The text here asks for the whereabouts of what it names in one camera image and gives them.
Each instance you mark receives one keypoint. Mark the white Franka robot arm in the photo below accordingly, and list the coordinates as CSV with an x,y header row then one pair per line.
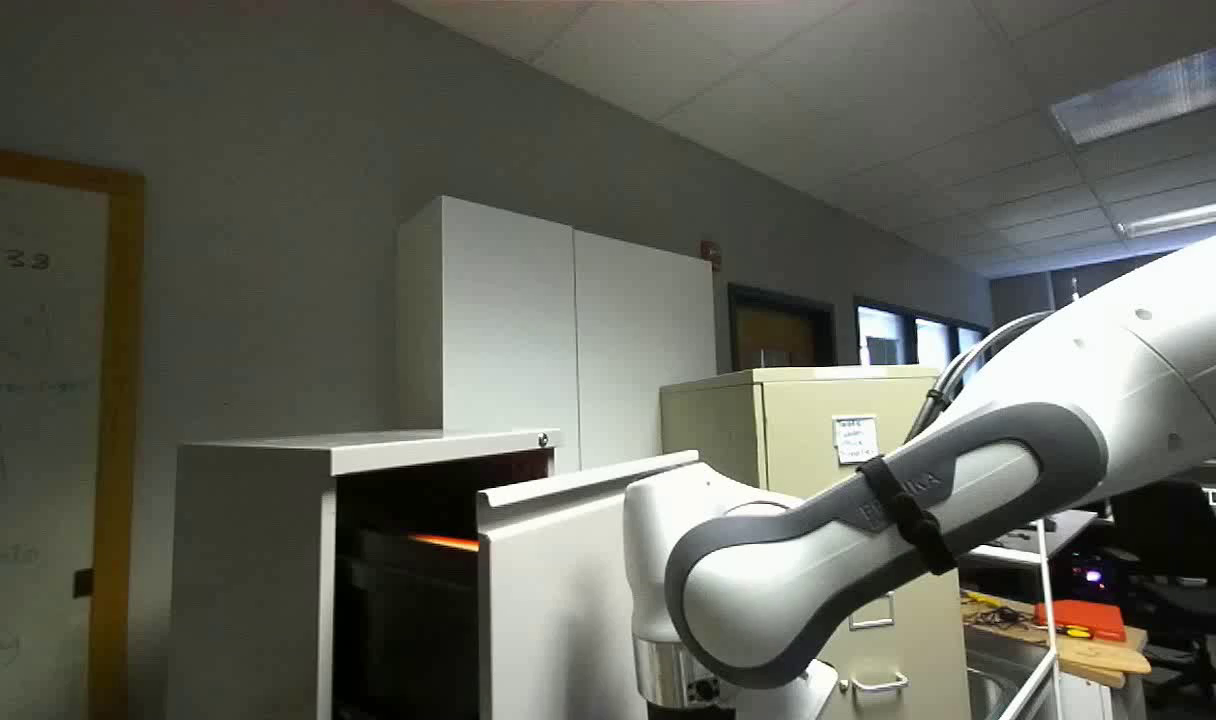
x,y
1020,402

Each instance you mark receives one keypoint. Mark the dark framed door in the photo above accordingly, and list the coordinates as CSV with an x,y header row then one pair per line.
x,y
772,335

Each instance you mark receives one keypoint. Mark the wood framed whiteboard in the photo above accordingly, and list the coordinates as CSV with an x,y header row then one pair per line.
x,y
34,443

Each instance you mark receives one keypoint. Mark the white low drawer cabinet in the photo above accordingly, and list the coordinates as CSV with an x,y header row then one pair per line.
x,y
254,575

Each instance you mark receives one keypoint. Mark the red box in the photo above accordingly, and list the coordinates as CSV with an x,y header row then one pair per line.
x,y
1086,616

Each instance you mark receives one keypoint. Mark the beige metal filing cabinet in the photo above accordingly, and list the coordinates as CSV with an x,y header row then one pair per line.
x,y
794,426

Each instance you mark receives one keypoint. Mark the white paper label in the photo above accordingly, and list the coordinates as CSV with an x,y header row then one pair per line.
x,y
853,439

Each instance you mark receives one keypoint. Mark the narrow ceiling light panel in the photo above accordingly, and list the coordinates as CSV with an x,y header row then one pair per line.
x,y
1187,216

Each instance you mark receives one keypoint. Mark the white cabinet drawer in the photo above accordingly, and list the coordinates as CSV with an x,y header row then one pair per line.
x,y
555,601

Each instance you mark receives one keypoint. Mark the tall white wall cabinet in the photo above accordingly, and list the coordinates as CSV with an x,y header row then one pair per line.
x,y
555,325

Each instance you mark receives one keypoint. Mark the black office chair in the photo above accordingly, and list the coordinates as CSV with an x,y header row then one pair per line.
x,y
1172,575

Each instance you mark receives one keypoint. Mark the wooden board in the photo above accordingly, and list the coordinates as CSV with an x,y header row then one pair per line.
x,y
1073,647

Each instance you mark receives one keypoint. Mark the dark framed window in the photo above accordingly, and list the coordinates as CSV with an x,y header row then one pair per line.
x,y
918,340

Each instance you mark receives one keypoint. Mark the large ceiling light panel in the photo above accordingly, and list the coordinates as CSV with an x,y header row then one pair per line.
x,y
1153,91

